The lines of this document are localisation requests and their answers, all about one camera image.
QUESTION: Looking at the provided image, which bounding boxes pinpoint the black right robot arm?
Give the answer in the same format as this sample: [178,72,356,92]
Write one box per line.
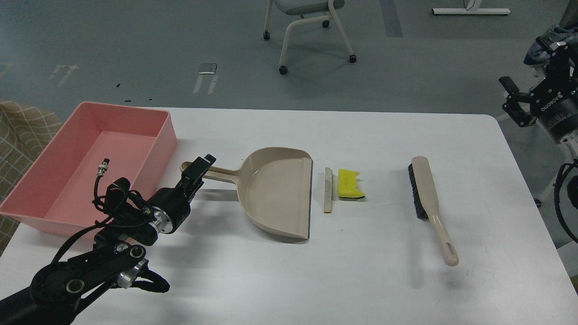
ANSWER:
[499,37,578,242]

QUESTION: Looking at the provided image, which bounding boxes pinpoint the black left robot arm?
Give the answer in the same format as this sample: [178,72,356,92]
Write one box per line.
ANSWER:
[1,155,215,325]

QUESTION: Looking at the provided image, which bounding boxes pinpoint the yellow sponge piece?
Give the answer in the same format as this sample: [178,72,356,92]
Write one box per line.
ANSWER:
[338,169,366,200]

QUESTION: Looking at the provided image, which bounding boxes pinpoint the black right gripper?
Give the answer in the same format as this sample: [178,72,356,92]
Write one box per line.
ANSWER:
[498,43,578,144]

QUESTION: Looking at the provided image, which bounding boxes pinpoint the blue denim cloth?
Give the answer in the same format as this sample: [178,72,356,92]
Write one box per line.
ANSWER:
[524,25,578,66]

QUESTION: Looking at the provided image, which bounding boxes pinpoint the beige plastic dustpan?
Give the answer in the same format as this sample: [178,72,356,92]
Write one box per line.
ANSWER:
[204,147,312,241]

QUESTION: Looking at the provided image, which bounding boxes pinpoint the beige hand brush black bristles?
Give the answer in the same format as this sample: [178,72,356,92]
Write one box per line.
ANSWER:
[407,156,460,267]

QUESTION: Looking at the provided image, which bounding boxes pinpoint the pink plastic bin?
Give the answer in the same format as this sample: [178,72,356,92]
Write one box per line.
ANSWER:
[1,102,177,237]

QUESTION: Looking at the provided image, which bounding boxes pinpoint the beige foam strip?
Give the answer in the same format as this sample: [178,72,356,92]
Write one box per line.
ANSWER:
[323,167,334,214]

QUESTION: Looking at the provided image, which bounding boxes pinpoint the white table base bar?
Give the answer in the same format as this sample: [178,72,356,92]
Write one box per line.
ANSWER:
[431,0,511,16]

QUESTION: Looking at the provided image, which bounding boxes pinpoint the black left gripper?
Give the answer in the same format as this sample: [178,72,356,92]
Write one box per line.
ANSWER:
[147,154,216,234]

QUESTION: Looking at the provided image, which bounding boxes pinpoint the tan checkered cloth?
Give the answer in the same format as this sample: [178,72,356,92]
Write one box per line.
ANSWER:
[0,100,62,255]

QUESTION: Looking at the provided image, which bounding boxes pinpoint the white grey rolling chair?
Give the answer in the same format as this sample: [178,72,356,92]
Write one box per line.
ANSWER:
[262,0,357,75]

